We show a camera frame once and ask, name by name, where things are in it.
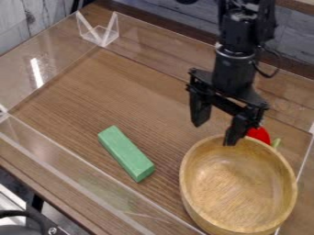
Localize red plush fruit green leaf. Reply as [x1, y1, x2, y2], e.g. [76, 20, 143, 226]
[245, 127, 280, 149]

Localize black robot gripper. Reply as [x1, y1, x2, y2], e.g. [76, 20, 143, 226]
[187, 45, 268, 146]

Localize black cable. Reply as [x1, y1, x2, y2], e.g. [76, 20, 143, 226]
[0, 210, 37, 235]

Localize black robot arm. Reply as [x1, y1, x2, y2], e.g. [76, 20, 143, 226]
[187, 0, 276, 146]

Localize black table leg bracket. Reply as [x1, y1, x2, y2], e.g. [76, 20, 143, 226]
[25, 194, 69, 235]

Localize clear acrylic corner bracket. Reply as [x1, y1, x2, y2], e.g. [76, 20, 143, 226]
[74, 11, 119, 48]

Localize clear acrylic tray walls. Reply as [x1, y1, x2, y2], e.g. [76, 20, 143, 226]
[0, 4, 229, 235]

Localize wooden bowl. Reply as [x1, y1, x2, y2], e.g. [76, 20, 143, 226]
[179, 136, 298, 235]

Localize green rectangular block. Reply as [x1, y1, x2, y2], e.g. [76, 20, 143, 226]
[97, 126, 156, 183]

